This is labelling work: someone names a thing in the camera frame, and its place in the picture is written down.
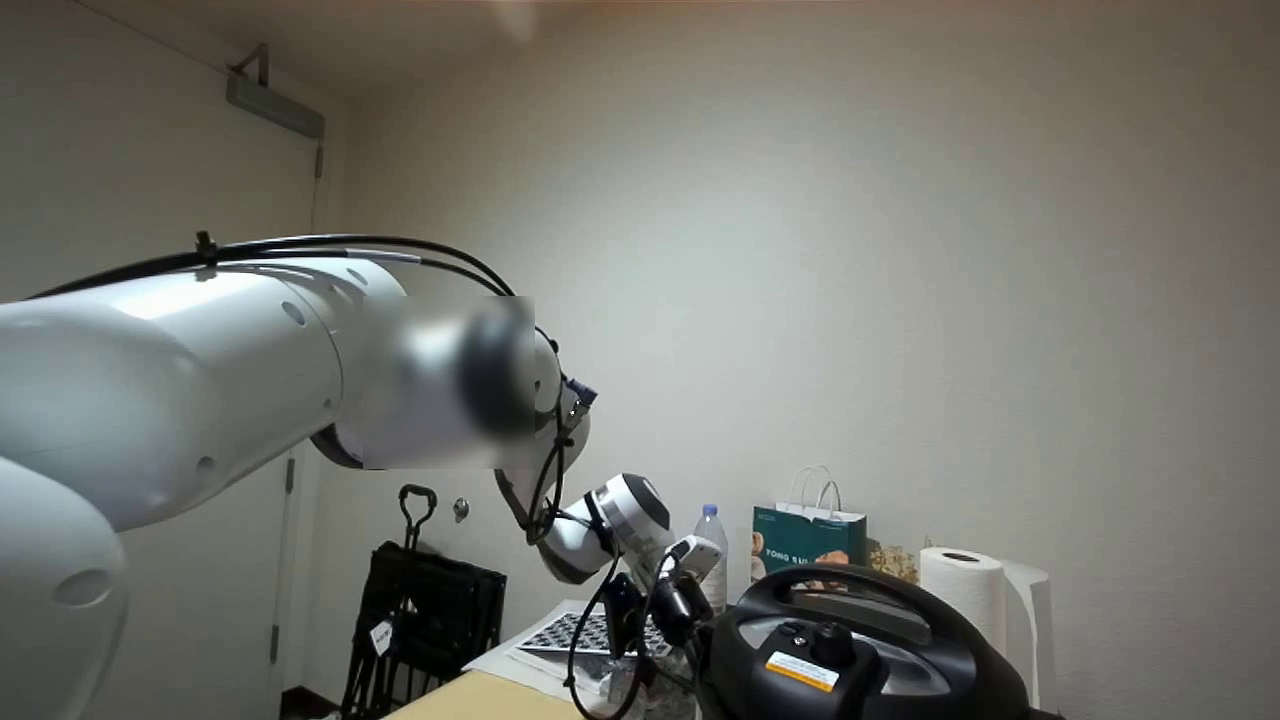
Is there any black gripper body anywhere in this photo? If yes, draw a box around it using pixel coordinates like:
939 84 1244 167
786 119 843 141
646 570 720 648

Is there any black cooker power cable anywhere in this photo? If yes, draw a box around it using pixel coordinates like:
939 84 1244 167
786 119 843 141
585 635 712 720

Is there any steel cooker with black lid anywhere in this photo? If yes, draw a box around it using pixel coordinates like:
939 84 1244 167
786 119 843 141
697 560 1036 720

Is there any grey door closer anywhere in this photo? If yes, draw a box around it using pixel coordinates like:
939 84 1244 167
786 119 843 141
223 42 329 141

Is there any clear plastic water bottle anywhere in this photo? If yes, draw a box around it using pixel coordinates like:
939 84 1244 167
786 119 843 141
692 500 734 610

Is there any black-white patterned flat box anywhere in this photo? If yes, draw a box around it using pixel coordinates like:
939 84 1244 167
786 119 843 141
515 605 672 663

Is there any green paper gift bag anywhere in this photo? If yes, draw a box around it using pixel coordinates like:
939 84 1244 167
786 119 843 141
747 477 874 580

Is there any white flat printed sheet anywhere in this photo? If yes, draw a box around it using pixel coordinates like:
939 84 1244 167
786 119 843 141
459 596 697 720

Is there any yellowish snack bag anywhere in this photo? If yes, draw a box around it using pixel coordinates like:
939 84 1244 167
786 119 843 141
863 535 924 583

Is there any white paper towel roll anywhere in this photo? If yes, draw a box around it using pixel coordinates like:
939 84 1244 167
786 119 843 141
916 540 1007 648

